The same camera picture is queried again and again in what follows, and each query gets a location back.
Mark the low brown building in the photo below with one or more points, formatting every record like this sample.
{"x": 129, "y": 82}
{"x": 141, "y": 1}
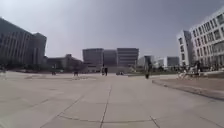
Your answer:
{"x": 65, "y": 62}

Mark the group of distant pale buildings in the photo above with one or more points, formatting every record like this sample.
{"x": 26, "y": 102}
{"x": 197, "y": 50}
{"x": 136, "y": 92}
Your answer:
{"x": 172, "y": 61}

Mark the white gridded building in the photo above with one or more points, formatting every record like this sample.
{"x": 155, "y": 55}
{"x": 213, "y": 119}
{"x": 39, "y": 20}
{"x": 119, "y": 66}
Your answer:
{"x": 207, "y": 40}

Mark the dark long striped building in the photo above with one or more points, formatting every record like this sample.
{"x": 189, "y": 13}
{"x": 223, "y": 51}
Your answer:
{"x": 17, "y": 46}

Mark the raised bed with kerb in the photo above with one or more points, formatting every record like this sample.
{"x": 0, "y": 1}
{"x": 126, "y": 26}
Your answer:
{"x": 200, "y": 85}

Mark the grey three-block building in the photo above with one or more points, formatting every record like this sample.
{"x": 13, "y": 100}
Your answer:
{"x": 126, "y": 56}

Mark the person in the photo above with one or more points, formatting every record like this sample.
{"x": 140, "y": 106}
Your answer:
{"x": 147, "y": 71}
{"x": 106, "y": 70}
{"x": 76, "y": 72}

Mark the row of parked bicycles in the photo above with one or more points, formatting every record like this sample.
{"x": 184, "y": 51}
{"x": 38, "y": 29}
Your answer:
{"x": 190, "y": 71}

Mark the grey slab paved plaza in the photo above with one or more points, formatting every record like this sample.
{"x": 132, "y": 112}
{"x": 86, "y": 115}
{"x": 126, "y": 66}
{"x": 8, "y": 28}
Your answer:
{"x": 110, "y": 100}

